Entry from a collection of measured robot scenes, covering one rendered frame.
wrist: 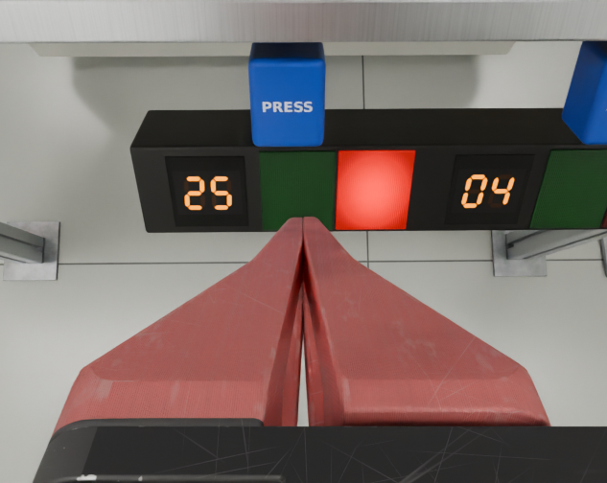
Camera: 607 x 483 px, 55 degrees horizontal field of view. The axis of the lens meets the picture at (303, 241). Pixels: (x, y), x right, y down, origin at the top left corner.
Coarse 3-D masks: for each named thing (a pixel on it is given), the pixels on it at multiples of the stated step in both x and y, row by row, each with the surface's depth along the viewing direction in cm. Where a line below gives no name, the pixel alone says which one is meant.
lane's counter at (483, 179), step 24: (456, 168) 22; (480, 168) 22; (504, 168) 22; (528, 168) 22; (456, 192) 23; (480, 192) 23; (504, 192) 23; (456, 216) 24; (480, 216) 24; (504, 216) 24
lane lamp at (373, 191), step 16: (352, 160) 22; (368, 160) 22; (384, 160) 22; (400, 160) 22; (352, 176) 22; (368, 176) 22; (384, 176) 22; (400, 176) 22; (352, 192) 23; (368, 192) 23; (384, 192) 23; (400, 192) 23; (352, 208) 23; (368, 208) 23; (384, 208) 23; (400, 208) 23; (336, 224) 24; (352, 224) 24; (368, 224) 24; (384, 224) 24; (400, 224) 24
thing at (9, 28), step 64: (0, 0) 16; (64, 0) 16; (128, 0) 16; (192, 0) 16; (256, 0) 16; (320, 0) 16; (384, 0) 16; (448, 0) 16; (512, 0) 16; (576, 0) 16
